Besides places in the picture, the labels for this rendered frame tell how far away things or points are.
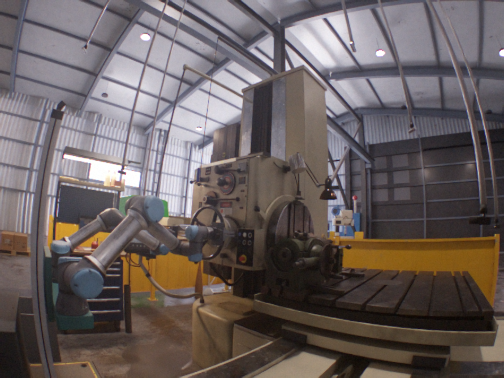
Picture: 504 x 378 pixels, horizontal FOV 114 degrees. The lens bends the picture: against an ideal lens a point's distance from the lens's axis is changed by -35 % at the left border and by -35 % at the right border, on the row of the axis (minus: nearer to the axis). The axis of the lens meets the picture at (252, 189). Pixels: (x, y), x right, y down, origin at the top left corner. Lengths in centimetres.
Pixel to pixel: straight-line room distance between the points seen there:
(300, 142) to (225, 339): 186
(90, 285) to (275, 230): 123
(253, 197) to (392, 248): 250
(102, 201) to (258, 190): 219
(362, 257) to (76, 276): 356
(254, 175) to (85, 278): 129
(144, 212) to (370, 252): 329
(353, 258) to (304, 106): 237
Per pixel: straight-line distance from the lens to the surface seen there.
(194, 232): 133
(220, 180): 188
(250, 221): 175
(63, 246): 158
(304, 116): 251
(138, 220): 107
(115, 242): 102
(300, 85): 270
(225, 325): 210
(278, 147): 255
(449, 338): 124
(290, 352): 135
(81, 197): 333
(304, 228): 203
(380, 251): 381
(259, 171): 178
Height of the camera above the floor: 134
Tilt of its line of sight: 9 degrees up
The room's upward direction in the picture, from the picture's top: 3 degrees clockwise
